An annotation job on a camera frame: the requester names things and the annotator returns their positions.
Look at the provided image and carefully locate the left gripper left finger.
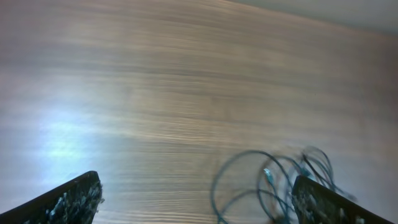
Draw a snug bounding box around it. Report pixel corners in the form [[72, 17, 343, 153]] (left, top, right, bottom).
[[1, 170, 104, 224]]

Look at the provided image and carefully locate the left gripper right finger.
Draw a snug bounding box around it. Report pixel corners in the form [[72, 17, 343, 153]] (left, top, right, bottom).
[[292, 175, 392, 224]]

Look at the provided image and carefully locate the thin black USB cable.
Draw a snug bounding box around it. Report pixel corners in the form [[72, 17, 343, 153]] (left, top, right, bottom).
[[256, 145, 358, 224], [210, 150, 299, 224]]

